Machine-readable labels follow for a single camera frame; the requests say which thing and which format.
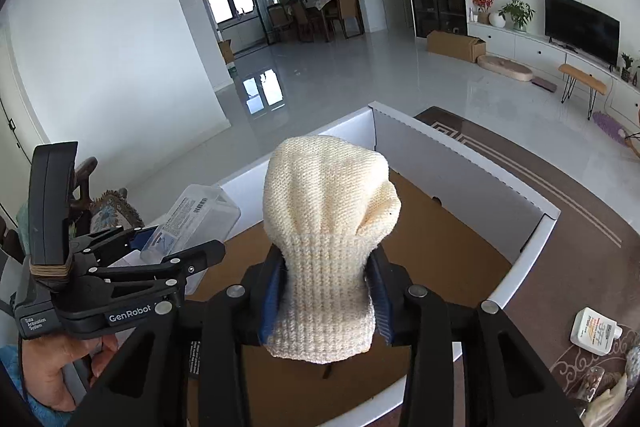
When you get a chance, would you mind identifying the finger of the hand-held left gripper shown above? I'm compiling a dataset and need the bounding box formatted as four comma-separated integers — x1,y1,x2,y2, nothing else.
86,239,226,308
70,226,160,267

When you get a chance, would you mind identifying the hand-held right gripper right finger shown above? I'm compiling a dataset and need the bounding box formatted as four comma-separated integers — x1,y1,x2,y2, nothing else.
367,244,583,427

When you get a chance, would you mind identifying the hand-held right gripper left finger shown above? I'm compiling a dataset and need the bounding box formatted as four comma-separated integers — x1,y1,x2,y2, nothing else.
67,244,288,427

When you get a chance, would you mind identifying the clear plastic box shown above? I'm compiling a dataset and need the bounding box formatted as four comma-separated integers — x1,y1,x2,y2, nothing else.
140,184,241,265

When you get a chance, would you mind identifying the cream knitted hat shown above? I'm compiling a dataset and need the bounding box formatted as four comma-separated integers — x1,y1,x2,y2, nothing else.
582,374,632,427
262,136,402,364

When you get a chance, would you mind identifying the white cardboard container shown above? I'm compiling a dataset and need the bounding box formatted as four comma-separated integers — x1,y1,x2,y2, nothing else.
75,102,560,427

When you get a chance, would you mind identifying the person's left hand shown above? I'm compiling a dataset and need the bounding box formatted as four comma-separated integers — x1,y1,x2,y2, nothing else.
22,334,121,413

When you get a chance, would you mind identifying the wooden chair with patterned cushion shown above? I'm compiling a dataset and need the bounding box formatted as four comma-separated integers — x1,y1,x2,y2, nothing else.
70,157,146,235

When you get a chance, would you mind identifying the white sunscreen bottle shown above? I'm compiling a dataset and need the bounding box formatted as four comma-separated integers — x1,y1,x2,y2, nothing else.
570,307,624,350

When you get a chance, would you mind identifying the wooden dining chair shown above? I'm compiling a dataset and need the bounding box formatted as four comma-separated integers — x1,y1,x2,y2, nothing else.
267,4,297,44
336,0,364,38

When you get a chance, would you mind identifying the glass sliding door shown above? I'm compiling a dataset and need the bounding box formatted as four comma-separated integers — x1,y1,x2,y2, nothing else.
200,0,301,55

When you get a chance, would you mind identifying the silver glitter star clip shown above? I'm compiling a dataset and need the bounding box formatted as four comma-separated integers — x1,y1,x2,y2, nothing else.
624,342,640,383

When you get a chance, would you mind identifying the beige pet mat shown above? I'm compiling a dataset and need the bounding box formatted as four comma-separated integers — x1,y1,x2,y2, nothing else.
477,54,535,82

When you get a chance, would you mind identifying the brown cardboard box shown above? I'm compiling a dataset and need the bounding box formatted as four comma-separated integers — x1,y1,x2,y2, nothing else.
426,29,487,64

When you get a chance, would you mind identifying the wooden dining table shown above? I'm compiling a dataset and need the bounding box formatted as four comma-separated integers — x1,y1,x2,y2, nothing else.
305,0,358,40

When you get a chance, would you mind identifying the white television cabinet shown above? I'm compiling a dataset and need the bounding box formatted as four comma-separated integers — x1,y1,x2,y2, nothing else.
467,22,640,118

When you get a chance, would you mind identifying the wooden bench with hairpin legs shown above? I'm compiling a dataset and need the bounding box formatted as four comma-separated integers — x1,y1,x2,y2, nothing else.
558,63,608,114

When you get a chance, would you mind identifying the red flower arrangement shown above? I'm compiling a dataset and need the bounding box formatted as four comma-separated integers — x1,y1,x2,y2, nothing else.
469,0,497,25

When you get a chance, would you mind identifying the green potted plant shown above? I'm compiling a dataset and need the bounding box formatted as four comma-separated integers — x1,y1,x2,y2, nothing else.
498,0,536,32

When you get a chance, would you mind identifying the black television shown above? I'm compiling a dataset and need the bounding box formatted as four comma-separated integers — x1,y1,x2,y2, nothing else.
544,0,621,66

